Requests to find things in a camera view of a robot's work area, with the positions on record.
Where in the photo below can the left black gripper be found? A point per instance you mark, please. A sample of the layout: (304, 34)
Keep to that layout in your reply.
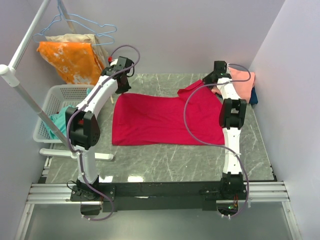
(121, 90)

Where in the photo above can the orange tie-dye cloth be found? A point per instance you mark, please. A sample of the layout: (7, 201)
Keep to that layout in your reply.
(75, 62)

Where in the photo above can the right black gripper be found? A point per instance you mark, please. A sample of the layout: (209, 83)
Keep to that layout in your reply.
(205, 80)

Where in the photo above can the folded salmon t-shirt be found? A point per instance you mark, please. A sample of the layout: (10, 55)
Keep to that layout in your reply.
(237, 90)

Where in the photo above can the folded navy t-shirt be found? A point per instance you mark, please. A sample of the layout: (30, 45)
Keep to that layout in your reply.
(253, 97)

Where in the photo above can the magenta t-shirt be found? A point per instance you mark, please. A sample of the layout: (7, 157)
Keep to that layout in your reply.
(190, 118)

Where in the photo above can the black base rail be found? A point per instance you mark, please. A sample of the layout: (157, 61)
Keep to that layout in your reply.
(131, 196)

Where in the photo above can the white plastic laundry basket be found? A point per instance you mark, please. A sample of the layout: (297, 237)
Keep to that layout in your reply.
(40, 134)

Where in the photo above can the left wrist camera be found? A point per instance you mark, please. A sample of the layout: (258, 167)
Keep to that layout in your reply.
(113, 61)

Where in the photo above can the beige cloth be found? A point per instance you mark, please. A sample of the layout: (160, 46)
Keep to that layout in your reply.
(98, 49)

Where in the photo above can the teal t-shirt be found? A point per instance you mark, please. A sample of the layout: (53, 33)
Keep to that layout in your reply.
(60, 122)

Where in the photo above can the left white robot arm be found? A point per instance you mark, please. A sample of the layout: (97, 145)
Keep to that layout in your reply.
(82, 128)

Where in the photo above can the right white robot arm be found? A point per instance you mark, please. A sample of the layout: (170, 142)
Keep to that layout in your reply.
(231, 117)

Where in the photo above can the aluminium frame rail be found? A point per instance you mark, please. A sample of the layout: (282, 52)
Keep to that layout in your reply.
(54, 194)

